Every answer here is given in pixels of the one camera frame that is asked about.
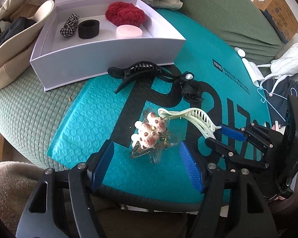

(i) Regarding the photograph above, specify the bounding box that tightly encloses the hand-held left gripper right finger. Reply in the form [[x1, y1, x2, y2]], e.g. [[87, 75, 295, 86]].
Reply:
[[179, 141, 280, 238]]

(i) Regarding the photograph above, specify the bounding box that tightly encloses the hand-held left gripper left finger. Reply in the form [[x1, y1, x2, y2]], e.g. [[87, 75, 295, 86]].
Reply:
[[16, 141, 115, 238]]

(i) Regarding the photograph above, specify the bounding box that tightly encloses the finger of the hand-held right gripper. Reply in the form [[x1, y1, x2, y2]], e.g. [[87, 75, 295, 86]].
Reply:
[[217, 123, 276, 152], [205, 137, 272, 174]]

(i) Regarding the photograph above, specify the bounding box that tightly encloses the cream hair clip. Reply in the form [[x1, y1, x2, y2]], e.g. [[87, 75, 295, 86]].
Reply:
[[158, 107, 223, 139]]

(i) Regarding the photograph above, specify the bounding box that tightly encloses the clear bear hair clip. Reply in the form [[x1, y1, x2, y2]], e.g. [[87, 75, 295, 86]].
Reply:
[[129, 108, 182, 165]]

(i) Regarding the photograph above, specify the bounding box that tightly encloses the black bow pearl hair clip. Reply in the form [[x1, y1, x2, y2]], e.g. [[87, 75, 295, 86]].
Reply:
[[175, 73, 204, 102]]

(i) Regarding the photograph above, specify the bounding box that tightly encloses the white gift box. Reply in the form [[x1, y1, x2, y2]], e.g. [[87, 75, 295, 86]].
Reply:
[[29, 0, 187, 92]]

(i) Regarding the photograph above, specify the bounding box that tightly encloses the black wide hair band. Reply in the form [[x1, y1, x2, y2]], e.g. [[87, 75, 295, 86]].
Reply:
[[78, 19, 100, 40]]

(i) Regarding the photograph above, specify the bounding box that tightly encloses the pink round compact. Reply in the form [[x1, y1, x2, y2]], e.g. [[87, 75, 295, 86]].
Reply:
[[116, 24, 143, 39]]

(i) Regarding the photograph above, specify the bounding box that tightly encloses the black white checkered scrunchie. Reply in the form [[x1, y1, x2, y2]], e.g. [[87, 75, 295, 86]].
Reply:
[[59, 13, 79, 38]]

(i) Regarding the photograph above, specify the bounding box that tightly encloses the red fuzzy scrunchie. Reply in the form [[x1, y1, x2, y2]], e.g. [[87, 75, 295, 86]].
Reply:
[[105, 1, 147, 27]]

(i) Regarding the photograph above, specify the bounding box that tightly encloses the person's right hand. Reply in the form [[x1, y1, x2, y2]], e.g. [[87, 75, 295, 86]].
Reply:
[[268, 194, 288, 203]]

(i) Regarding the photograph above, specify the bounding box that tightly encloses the dark cloth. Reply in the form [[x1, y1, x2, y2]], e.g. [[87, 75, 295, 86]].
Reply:
[[263, 76, 298, 129]]

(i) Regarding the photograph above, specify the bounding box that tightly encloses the teal bubble mailer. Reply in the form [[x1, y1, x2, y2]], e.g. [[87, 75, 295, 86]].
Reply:
[[47, 9, 283, 206]]

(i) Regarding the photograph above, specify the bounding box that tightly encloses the white sweatshirt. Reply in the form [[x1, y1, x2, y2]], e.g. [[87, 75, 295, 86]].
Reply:
[[256, 42, 298, 85]]

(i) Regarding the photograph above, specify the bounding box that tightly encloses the person's leg beige fleece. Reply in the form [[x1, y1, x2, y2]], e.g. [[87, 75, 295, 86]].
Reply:
[[0, 161, 72, 238]]

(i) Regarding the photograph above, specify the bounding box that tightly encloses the green sofa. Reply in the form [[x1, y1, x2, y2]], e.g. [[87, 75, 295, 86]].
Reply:
[[0, 0, 296, 174]]

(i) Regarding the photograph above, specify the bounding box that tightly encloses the labelled cardboard box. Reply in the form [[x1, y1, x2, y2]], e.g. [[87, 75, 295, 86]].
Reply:
[[252, 0, 298, 44]]

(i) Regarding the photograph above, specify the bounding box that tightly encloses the beige cap black lining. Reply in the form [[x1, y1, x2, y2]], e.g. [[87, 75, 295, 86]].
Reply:
[[0, 0, 55, 92]]

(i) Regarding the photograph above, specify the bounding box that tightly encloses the light blue wire hanger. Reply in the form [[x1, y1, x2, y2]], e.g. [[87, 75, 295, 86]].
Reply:
[[257, 84, 298, 127]]

